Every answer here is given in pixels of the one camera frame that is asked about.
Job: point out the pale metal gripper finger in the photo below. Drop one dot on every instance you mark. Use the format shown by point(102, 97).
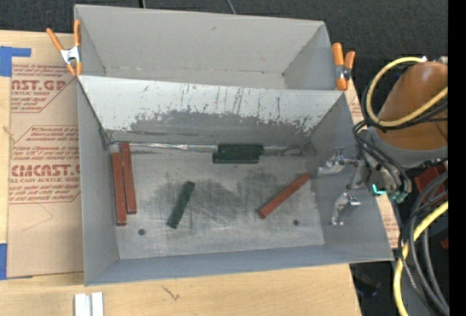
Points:
point(335, 161)
point(344, 203)

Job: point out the red-brown flat block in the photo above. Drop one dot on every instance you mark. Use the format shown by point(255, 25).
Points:
point(284, 196)
point(119, 190)
point(129, 180)

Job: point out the dark green flat block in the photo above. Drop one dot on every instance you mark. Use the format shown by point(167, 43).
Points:
point(181, 204)
point(242, 149)
point(233, 159)

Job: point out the grey metal bin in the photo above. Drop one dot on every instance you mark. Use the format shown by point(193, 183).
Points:
point(225, 205)

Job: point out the brown cardboard board, red print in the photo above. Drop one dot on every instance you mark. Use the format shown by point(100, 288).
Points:
point(43, 198)

